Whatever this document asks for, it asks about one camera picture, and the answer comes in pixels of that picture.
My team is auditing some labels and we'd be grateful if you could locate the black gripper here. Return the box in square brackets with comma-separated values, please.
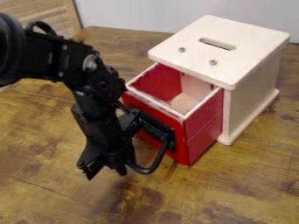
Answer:
[71, 103, 141, 180]

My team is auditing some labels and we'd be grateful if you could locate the black metal drawer handle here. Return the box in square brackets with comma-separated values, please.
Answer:
[125, 113, 177, 175]

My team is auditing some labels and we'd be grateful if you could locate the red drawer front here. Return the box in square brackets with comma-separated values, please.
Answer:
[123, 63, 224, 166]

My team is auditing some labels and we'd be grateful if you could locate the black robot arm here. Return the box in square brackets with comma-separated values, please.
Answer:
[0, 13, 143, 179]

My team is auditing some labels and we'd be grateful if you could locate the white wooden drawer box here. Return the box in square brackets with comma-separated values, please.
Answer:
[148, 15, 289, 145]

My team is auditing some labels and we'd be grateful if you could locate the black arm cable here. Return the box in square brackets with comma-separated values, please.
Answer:
[112, 98, 131, 114]

